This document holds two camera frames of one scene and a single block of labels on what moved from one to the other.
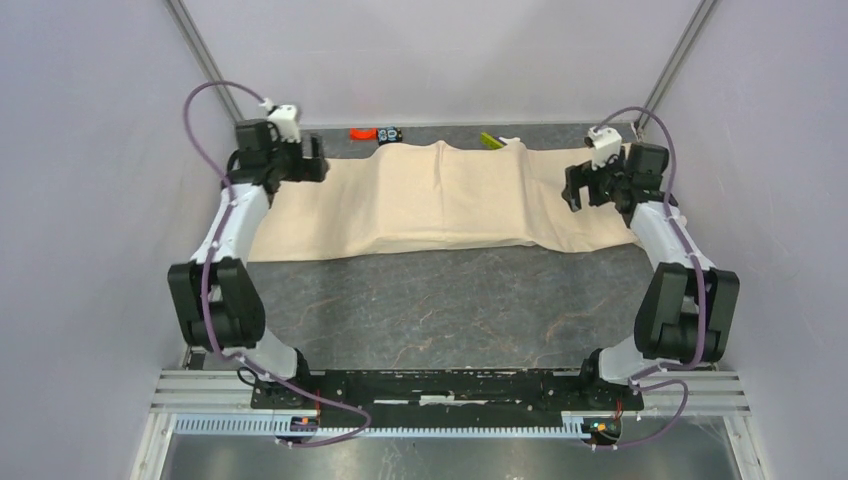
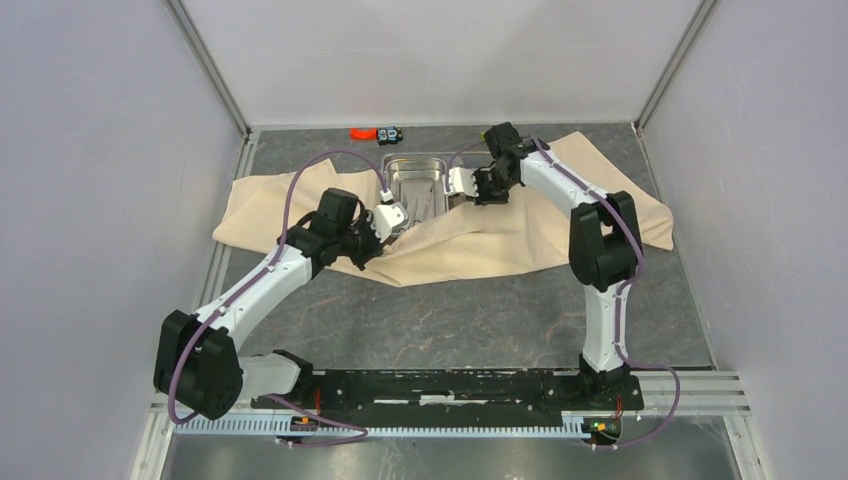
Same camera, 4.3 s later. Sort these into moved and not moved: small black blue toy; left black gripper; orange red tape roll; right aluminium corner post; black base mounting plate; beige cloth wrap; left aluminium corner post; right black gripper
Moved: right black gripper; beige cloth wrap; left black gripper
Not moved: small black blue toy; right aluminium corner post; black base mounting plate; orange red tape roll; left aluminium corner post
